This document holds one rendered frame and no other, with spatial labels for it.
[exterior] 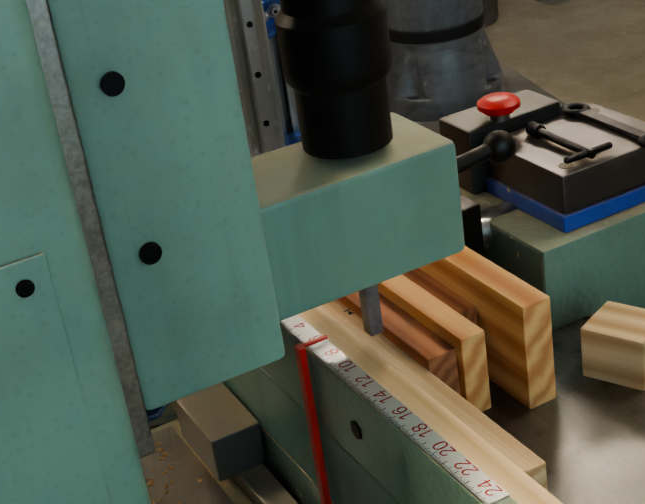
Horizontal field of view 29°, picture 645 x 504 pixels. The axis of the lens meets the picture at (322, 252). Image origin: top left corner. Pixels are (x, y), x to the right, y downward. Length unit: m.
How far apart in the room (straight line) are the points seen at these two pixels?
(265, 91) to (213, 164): 0.87
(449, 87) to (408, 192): 0.72
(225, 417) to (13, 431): 0.35
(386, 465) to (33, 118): 0.29
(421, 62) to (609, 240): 0.61
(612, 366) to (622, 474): 0.09
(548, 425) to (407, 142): 0.19
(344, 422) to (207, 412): 0.19
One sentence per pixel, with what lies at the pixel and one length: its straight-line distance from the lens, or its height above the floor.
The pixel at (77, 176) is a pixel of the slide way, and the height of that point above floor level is 1.13.
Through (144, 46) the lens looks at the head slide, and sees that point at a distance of 0.56.
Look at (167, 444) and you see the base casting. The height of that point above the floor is 0.80.
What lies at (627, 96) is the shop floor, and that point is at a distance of 3.73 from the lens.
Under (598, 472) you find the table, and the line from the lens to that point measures 0.72.
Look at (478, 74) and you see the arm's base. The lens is 1.43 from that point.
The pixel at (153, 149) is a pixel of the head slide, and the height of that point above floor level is 1.13.
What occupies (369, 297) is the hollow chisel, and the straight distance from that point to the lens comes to 0.74.
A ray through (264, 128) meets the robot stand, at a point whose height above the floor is 0.82.
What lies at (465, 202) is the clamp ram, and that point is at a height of 1.00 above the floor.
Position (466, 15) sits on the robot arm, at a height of 0.93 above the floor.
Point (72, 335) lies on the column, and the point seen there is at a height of 1.08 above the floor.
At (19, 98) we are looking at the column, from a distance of 0.51.
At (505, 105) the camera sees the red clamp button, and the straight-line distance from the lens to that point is 0.87.
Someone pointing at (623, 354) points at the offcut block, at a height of 0.92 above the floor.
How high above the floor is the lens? 1.34
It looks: 27 degrees down
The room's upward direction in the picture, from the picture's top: 9 degrees counter-clockwise
